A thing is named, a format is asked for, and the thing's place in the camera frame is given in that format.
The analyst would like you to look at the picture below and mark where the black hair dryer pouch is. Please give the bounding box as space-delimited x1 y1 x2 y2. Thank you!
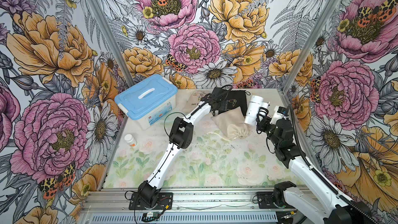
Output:
219 90 251 116

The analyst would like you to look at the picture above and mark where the white hair dryer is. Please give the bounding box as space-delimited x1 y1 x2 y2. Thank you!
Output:
245 95 269 126

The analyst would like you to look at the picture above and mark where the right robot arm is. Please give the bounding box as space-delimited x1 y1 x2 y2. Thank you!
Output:
256 117 375 224

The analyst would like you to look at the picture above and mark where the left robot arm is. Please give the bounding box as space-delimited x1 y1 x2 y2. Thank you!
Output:
135 85 233 208

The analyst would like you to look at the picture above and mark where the blue lidded storage box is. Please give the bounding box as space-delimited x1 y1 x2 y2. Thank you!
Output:
115 74 178 130

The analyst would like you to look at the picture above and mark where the small white pill bottle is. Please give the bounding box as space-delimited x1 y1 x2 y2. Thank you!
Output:
124 134 137 147

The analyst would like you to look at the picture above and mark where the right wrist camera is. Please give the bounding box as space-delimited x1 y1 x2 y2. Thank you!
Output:
270 106 288 124

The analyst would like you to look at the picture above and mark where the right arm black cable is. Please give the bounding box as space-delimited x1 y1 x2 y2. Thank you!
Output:
287 105 378 224

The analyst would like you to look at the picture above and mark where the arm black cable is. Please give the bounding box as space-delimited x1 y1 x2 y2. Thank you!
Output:
287 105 378 224
124 84 234 212

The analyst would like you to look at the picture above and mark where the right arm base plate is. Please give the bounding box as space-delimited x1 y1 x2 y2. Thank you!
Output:
255 191 286 209

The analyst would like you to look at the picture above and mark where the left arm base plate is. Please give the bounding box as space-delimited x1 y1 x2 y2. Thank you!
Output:
129 192 174 211

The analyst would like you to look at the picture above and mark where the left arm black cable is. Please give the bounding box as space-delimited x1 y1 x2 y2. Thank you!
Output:
124 84 234 212

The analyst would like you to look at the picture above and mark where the aluminium front rail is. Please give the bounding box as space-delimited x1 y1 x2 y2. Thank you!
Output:
78 187 311 224

